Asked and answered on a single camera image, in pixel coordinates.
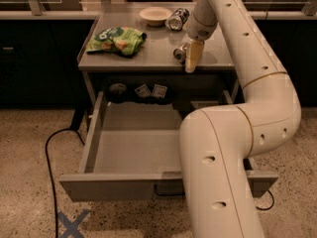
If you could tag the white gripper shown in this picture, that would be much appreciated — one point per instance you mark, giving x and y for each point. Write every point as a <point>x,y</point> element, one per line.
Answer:
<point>200,29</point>

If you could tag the silver blue redbull can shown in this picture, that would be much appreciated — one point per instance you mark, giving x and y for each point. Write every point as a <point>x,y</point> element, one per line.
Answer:
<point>180,53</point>

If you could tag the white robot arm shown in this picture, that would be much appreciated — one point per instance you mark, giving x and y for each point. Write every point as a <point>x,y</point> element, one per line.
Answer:
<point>215,141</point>

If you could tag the dark soda can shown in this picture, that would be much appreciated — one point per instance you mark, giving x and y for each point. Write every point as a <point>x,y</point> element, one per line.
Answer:
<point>177,19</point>

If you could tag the open grey top drawer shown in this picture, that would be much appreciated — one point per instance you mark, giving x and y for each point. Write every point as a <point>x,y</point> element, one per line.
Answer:
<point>130,147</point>

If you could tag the beige ceramic bowl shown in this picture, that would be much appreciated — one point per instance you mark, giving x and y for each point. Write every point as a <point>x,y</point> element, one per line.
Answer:
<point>155,16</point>

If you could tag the grey metal cabinet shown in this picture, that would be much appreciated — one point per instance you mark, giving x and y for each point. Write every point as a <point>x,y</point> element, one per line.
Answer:
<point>214,79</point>

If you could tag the green chip bag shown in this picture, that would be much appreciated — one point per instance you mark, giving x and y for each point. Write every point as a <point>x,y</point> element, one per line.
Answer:
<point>123,41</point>

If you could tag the black round device with tags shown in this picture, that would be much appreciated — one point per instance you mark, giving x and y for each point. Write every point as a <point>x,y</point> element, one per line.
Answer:
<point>139,93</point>

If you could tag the blue tape cross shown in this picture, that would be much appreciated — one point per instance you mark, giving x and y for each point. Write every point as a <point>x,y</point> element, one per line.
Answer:
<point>71,227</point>

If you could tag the black metal drawer handle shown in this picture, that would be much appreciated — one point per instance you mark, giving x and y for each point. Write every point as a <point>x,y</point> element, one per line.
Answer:
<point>165,190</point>

